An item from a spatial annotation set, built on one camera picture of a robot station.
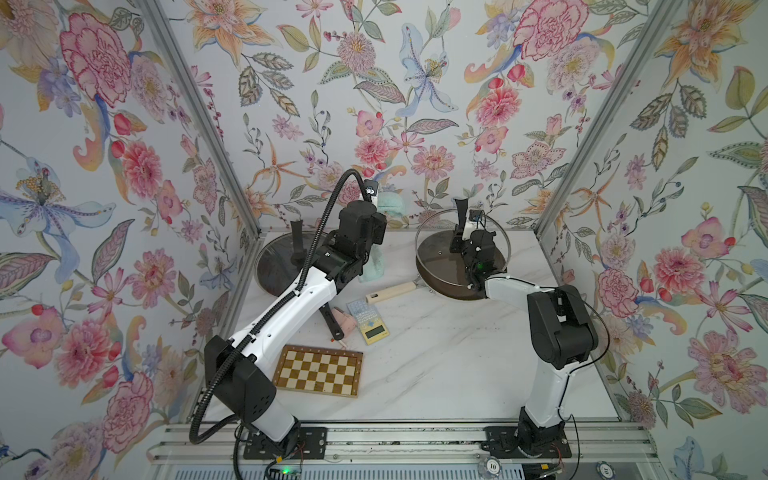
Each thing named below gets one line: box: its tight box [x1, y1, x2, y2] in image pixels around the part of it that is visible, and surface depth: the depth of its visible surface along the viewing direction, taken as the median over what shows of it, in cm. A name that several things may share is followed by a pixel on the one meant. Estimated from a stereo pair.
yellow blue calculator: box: [346, 300, 391, 345], surface depth 97 cm
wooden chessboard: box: [272, 345, 363, 398], surface depth 85 cm
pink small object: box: [332, 308, 356, 337], surface depth 93 cm
